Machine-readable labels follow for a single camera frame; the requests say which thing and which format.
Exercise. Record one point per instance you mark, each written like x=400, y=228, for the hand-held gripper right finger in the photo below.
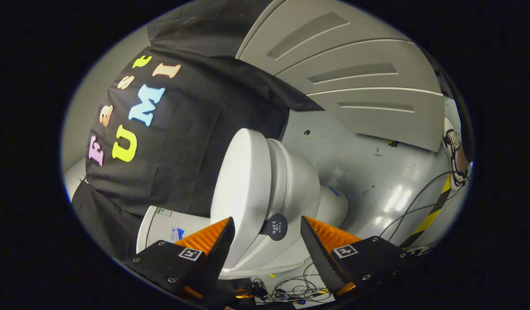
x=318, y=258

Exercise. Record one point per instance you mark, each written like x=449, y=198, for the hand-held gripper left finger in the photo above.
x=217, y=258

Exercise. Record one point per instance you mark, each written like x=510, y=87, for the white toilet lid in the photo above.
x=241, y=185

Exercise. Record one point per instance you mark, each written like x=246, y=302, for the white ceramic toilet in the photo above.
x=299, y=185

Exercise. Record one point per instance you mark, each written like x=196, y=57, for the yellow black floor tape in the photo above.
x=432, y=213

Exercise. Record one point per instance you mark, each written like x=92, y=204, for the black backdrop cloth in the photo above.
x=196, y=125

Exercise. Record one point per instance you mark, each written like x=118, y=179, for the person's white shoe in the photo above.
x=453, y=150

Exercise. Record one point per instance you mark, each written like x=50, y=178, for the grey drawer cabinet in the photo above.
x=355, y=82

